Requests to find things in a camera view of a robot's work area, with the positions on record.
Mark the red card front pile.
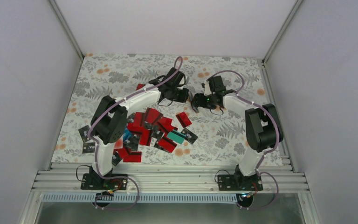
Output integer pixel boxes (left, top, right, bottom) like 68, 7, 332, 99
154, 137, 177, 153

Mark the red card pile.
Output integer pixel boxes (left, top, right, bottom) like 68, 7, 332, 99
154, 137, 177, 153
126, 108, 178, 146

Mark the brown leather card holder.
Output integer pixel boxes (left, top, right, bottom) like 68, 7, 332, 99
189, 93, 199, 113

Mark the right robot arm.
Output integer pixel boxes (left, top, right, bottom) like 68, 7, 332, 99
190, 76, 284, 190

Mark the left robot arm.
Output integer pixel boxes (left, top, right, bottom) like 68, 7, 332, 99
87, 68, 188, 189

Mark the red card near holder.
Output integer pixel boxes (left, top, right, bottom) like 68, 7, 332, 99
176, 112, 192, 128

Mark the red card far left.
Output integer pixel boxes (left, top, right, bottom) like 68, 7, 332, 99
136, 84, 145, 90

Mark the red card pile centre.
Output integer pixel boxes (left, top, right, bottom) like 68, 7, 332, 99
126, 108, 178, 146

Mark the black VIP card right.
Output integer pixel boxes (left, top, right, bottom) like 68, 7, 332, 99
181, 128, 198, 144

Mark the teal card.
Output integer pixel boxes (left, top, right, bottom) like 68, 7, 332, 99
167, 130, 185, 144

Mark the red card bottom front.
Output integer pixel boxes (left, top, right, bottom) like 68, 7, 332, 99
123, 152, 142, 163

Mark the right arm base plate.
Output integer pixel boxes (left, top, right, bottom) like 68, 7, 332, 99
216, 174, 263, 191

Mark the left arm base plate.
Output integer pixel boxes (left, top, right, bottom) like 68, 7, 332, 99
80, 174, 128, 190

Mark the aluminium rail frame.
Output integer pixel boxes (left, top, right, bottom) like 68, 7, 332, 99
20, 157, 319, 224

